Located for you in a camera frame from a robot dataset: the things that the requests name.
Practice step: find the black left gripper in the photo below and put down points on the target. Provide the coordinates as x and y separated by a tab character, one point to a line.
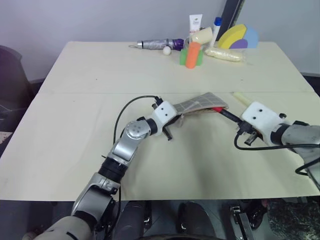
172	123

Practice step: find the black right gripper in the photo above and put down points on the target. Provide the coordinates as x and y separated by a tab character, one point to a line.
248	128

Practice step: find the pale yellow highlighter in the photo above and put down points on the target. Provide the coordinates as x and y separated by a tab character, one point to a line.
241	98

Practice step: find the purple foam half disc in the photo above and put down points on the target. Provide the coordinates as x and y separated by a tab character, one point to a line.
239	44

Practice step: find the folded silver purple umbrella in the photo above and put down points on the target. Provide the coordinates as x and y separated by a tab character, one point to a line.
157	44

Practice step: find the orange foam cylinder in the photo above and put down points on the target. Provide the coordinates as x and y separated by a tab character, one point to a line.
192	55

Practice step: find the dark speckled mat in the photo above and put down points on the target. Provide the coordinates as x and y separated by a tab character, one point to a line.
292	217

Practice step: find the cream roll in plastic bag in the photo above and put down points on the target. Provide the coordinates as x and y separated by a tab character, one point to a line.
223	54

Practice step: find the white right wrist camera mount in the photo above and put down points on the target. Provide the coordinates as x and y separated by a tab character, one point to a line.
261	117

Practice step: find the red capped black marker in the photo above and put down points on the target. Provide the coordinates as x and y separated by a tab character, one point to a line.
226	113

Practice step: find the white lotion tube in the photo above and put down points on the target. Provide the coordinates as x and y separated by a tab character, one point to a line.
195	23

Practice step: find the small white ball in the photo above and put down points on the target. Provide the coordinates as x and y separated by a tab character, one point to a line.
167	51

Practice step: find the black metal bracket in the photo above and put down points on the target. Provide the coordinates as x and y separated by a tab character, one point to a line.
240	218

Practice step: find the cream foam cylinder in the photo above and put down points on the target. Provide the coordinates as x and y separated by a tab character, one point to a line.
202	36

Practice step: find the dark chair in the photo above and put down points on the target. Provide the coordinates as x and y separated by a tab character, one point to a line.
11	82

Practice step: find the white bottle blue cap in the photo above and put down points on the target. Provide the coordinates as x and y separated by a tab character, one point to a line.
216	31

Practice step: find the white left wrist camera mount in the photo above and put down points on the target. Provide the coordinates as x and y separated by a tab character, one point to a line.
163	112

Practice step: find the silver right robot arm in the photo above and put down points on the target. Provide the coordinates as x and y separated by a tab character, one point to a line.
301	135

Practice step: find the blue foam arch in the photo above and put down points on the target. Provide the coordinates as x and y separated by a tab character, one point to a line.
252	37

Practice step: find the beige grid pouch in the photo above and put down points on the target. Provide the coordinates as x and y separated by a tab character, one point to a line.
202	103

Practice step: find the green foam block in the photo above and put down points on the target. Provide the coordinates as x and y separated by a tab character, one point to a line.
184	57

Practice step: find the black upright post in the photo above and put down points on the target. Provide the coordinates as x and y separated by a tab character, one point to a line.
233	12

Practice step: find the dark rounded shape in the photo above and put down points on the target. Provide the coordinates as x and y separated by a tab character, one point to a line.
132	220

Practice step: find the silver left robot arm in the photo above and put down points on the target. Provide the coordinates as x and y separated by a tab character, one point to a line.
125	147

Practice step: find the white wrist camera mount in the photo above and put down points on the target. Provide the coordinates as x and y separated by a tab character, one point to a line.
163	112
261	117

